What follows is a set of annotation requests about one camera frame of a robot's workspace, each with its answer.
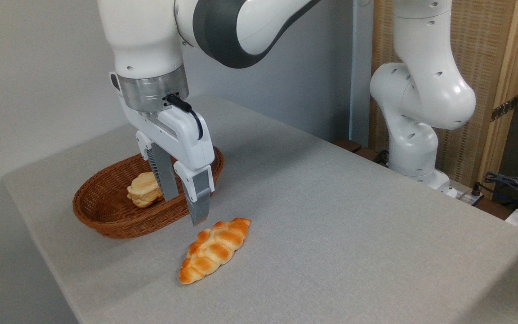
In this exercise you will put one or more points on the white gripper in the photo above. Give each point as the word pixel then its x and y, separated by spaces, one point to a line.
pixel 182 135

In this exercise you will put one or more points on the pale round bread roll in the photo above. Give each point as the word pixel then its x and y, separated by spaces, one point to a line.
pixel 142 189

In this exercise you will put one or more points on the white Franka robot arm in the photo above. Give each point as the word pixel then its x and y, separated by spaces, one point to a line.
pixel 142 36

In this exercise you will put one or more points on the golden braided bread loaf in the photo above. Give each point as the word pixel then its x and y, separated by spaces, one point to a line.
pixel 212 249

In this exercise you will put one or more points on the brown wicker basket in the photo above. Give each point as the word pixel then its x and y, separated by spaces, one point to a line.
pixel 106 202

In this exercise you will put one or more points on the dark wooden base board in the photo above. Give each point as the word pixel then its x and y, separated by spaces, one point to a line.
pixel 353 146

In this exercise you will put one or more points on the metal screen hinge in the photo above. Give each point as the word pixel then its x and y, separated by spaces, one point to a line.
pixel 504 109

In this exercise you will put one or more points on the wooden woven screen panel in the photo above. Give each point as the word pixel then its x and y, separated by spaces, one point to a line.
pixel 488 45

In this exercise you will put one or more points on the light blue vertical post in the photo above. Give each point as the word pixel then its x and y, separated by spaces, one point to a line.
pixel 361 67

